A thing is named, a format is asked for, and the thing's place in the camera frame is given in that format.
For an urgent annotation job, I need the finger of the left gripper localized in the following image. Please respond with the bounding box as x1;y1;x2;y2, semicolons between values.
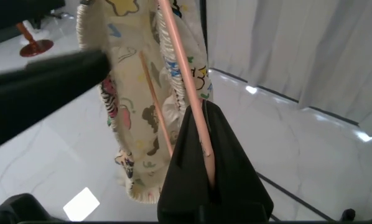
0;49;112;153

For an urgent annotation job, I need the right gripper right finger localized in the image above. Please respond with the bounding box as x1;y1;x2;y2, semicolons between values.
203;99;274;223

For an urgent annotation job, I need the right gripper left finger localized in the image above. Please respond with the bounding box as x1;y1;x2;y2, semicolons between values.
157;104;212;223

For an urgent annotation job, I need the cream printed garment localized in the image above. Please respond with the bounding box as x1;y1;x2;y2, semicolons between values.
76;0;214;205

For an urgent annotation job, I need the black clothes rack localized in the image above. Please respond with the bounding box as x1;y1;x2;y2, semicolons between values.
199;0;356;222

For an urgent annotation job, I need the red floor stand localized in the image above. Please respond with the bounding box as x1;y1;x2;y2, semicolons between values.
16;22;55;58

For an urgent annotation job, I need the pink clothes hanger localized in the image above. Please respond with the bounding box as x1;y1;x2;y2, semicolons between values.
138;0;216;187

